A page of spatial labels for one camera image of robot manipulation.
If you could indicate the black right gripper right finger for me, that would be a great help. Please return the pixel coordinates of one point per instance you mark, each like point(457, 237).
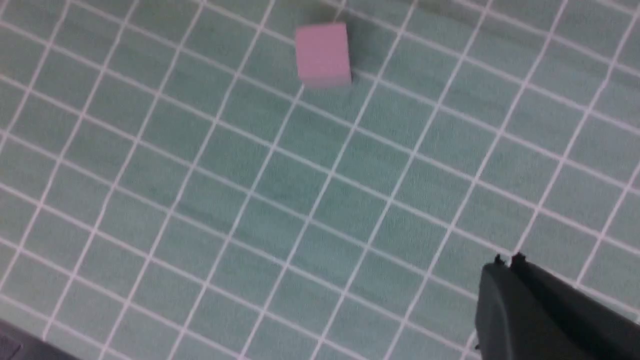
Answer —
point(591, 326)

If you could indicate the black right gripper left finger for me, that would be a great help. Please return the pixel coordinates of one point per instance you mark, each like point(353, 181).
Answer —
point(511, 324)

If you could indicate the pink cube block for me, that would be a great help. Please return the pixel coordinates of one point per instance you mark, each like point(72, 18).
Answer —
point(322, 55)

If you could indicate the green checkered tablecloth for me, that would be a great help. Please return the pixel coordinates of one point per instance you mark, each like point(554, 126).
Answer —
point(170, 190)

